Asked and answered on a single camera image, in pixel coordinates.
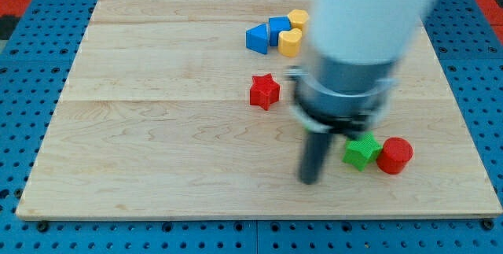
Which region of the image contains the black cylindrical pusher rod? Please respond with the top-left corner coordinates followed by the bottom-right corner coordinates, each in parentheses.
top-left (298, 131), bottom-right (334, 185)

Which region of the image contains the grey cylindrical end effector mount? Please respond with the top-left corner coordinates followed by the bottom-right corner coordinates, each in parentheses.
top-left (287, 44), bottom-right (396, 135)

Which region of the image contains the red star block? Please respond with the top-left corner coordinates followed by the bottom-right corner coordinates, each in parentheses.
top-left (249, 73), bottom-right (281, 111)

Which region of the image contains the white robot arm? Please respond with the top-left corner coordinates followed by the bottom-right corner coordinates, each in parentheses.
top-left (288, 0), bottom-right (436, 184)

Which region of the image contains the green star block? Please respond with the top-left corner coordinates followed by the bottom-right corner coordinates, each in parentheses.
top-left (343, 132), bottom-right (383, 171)

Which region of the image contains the yellow heart block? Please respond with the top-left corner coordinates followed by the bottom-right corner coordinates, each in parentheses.
top-left (277, 28), bottom-right (303, 57)

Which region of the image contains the red cylinder block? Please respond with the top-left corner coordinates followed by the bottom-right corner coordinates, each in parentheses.
top-left (376, 137), bottom-right (413, 175)

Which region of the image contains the yellow hexagon block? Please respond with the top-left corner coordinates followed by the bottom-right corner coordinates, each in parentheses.
top-left (287, 9), bottom-right (310, 32)

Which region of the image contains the blue cube block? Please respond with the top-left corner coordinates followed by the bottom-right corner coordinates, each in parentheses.
top-left (268, 16), bottom-right (291, 47)

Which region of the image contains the blue triangle block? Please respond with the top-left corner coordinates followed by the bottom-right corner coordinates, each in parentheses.
top-left (245, 23), bottom-right (269, 54)

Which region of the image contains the light wooden board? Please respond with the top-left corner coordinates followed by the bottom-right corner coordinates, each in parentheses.
top-left (16, 0), bottom-right (502, 221)

